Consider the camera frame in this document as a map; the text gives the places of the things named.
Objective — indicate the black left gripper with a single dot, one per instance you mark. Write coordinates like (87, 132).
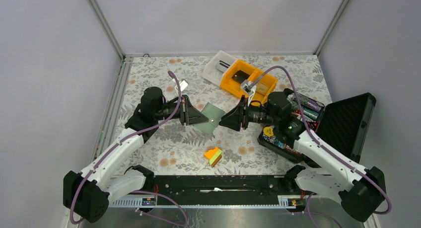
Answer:
(188, 114)

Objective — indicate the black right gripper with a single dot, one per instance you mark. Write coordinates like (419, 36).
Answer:
(233, 119)

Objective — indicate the green card holder wallet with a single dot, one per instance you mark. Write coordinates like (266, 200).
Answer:
(214, 115)

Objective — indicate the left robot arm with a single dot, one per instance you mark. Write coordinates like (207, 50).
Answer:
(89, 192)

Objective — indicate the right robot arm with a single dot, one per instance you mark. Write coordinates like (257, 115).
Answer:
(359, 190)

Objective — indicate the black credit card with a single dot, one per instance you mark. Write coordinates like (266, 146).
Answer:
(240, 76)

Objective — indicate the yellow dealer button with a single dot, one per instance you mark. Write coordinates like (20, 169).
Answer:
(268, 131)

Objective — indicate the orange green sticky notes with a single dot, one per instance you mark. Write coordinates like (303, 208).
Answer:
(213, 156)

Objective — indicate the white plastic bin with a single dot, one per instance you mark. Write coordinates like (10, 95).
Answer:
(211, 74)

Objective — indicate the yellow plastic divided bin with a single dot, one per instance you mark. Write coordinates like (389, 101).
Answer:
(261, 89)

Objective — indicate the purple chip stack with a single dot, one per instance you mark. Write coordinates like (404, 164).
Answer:
(309, 103)

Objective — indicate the black poker chip case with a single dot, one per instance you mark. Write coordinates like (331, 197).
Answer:
(344, 124)

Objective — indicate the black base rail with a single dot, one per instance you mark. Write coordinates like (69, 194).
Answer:
(221, 190)

